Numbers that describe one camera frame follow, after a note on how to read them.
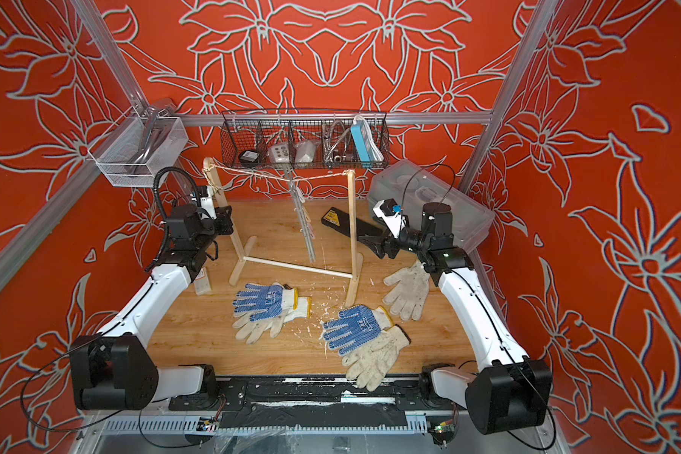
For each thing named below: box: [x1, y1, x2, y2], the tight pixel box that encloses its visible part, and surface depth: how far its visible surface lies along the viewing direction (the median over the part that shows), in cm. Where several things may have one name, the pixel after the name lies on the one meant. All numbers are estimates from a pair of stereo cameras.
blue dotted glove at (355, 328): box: [322, 304, 394, 357], surface depth 86 cm
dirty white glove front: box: [342, 323, 411, 392], surface depth 80 cm
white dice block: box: [270, 143, 291, 163], surface depth 96 cm
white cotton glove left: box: [232, 296, 313, 345], surface depth 87 cm
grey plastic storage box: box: [367, 158, 495, 251], surface depth 100 cm
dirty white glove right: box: [382, 261, 431, 322], surface depth 94 cm
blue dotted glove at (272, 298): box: [232, 282, 299, 321], surface depth 91 cm
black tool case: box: [320, 207, 384, 239], surface depth 112 cm
